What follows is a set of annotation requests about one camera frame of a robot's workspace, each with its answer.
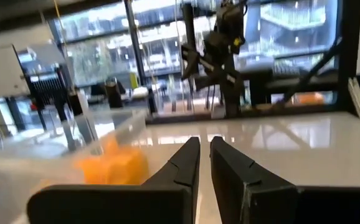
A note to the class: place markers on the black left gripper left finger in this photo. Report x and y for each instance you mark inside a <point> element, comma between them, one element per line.
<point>167,193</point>

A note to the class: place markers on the black metal table frame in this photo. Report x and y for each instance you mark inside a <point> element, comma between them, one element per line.
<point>261,110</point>

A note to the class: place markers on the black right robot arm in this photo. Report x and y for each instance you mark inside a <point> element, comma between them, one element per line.
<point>230,93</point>

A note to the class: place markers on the window frame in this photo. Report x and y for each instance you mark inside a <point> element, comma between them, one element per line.
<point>136,46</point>

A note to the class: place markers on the clear plastic bin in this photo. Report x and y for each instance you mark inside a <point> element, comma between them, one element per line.
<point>43,146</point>

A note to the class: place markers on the orange toy block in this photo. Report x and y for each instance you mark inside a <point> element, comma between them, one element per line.
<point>114,166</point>

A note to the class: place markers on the black equipment stand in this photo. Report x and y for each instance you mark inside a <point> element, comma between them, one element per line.
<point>47,90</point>

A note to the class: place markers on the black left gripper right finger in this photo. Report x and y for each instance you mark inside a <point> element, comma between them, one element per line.
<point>261,199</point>

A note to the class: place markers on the white board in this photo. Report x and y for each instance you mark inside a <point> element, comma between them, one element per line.
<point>1,74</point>

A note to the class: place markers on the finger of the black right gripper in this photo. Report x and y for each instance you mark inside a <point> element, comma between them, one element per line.
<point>190,63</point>

